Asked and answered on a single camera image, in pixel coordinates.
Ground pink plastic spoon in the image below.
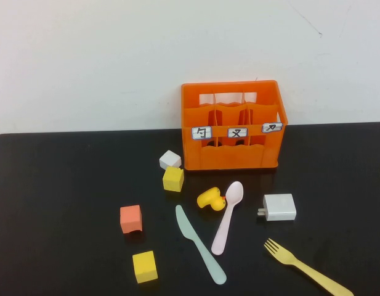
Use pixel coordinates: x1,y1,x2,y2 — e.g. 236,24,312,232
211,181,245,256

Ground paper label marked knife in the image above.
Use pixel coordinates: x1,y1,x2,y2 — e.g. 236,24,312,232
262,122,283,134

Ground yellow foam cube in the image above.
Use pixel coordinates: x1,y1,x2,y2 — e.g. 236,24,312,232
163,166,185,192
132,250,158,284

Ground pale green plastic knife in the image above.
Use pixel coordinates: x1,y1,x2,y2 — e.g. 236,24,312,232
175,204,227,285

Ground orange plastic cutlery holder crate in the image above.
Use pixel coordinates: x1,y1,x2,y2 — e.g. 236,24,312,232
180,79,289,171

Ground white USB wall charger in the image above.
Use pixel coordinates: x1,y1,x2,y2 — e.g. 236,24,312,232
256,193,297,222

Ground yellow rubber duck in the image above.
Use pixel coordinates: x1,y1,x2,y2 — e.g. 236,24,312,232
196,187,227,212

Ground orange foam cube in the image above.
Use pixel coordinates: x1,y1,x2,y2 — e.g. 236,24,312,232
119,205,143,235

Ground paper label marked spoon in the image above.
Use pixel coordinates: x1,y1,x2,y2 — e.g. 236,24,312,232
192,125,212,141

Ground white foam cube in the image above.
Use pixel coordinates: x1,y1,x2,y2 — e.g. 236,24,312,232
159,150,182,170

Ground yellow plastic fork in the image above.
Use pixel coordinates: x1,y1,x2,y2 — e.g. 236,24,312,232
263,237,354,296

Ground paper label marked fork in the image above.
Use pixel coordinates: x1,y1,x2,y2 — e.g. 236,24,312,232
227,126,249,139

